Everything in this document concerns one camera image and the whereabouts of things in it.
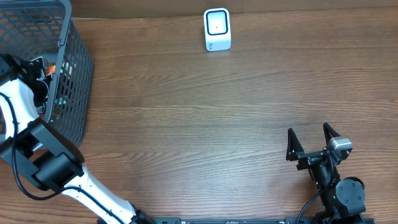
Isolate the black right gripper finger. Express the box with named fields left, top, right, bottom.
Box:
left=323, top=123, right=340, bottom=146
left=286, top=128, right=304, bottom=161

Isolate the orange snack packet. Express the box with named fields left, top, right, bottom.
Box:
left=45, top=64, right=56, bottom=77

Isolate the teal tissue packet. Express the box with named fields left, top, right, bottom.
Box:
left=57, top=62, right=74, bottom=105

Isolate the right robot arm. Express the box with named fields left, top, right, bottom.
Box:
left=286, top=123, right=366, bottom=223

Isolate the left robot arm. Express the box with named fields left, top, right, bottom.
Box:
left=1, top=54, right=154, bottom=223

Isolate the white barcode scanner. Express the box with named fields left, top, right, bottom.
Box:
left=203, top=7, right=232, bottom=52

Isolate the grey plastic mesh basket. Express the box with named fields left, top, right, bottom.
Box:
left=1, top=1, right=94, bottom=146

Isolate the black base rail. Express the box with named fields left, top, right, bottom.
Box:
left=96, top=216, right=376, bottom=224

